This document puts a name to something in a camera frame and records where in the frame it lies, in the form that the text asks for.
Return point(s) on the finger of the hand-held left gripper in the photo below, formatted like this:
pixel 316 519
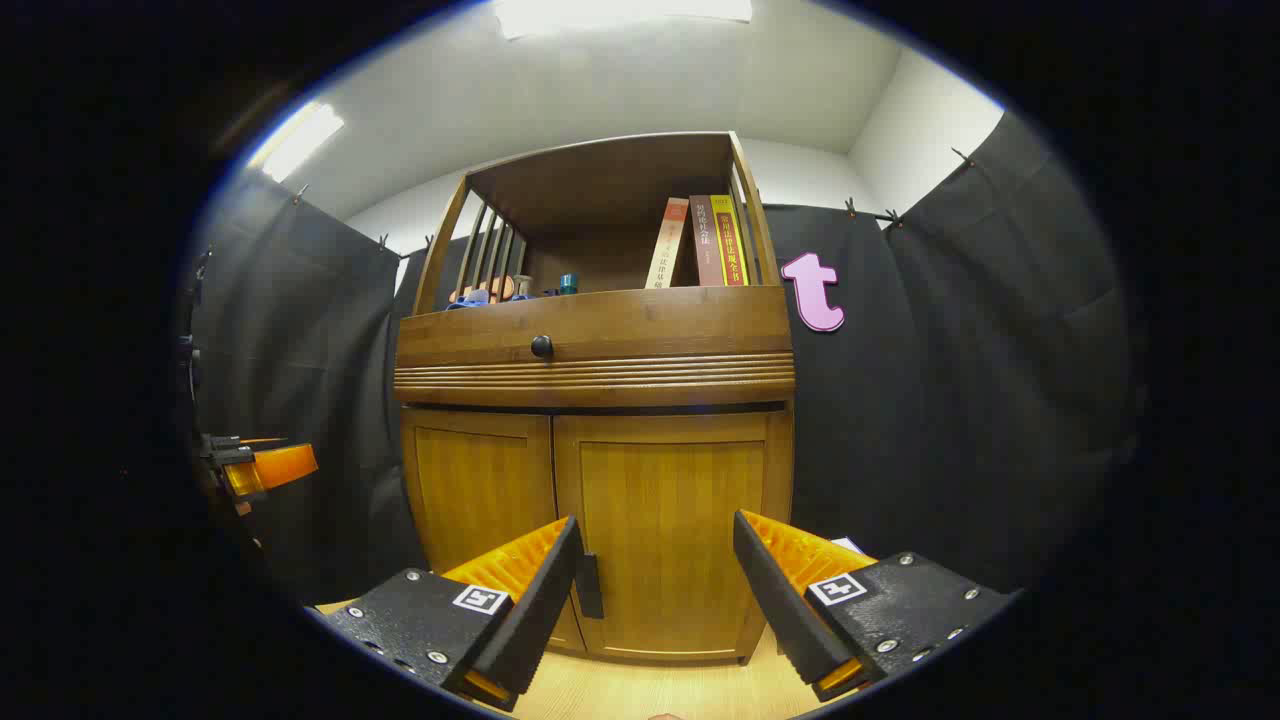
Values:
pixel 225 442
pixel 275 468

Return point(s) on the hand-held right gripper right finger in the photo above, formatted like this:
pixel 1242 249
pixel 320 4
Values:
pixel 780 600

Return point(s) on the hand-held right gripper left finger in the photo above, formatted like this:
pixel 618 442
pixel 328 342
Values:
pixel 540 610

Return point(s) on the wooden cabinet door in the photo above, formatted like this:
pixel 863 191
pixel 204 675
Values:
pixel 670 520
pixel 470 480

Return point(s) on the wooden double-door shoe cabinet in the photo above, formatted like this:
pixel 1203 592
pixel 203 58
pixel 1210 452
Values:
pixel 600 385

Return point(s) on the wooden cabinet drawer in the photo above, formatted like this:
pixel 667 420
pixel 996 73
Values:
pixel 650 320

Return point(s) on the black backdrop cloth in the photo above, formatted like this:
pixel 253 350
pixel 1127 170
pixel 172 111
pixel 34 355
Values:
pixel 950 400

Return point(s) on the black round drawer knob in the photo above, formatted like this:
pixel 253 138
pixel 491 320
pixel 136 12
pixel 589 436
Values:
pixel 541 346

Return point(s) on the orange round object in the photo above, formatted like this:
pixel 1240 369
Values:
pixel 495 288

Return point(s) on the teal cup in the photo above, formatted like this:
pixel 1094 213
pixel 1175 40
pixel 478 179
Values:
pixel 568 284

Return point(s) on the yellow book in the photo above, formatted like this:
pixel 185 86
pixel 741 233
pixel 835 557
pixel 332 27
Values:
pixel 732 245

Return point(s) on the dark red book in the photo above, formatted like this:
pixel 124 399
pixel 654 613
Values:
pixel 704 245

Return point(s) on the cream and orange book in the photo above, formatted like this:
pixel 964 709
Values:
pixel 668 245

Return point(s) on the large ceiling light panel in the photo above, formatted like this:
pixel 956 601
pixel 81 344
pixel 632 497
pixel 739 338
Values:
pixel 620 15

